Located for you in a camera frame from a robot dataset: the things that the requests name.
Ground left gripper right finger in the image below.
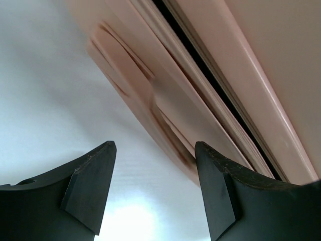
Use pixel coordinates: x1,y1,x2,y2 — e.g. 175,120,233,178
195,142,320,240

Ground pink hard-shell suitcase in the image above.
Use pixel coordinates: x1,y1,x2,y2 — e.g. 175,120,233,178
67,1,320,185

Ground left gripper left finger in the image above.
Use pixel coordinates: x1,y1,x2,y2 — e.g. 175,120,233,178
1,141,116,240

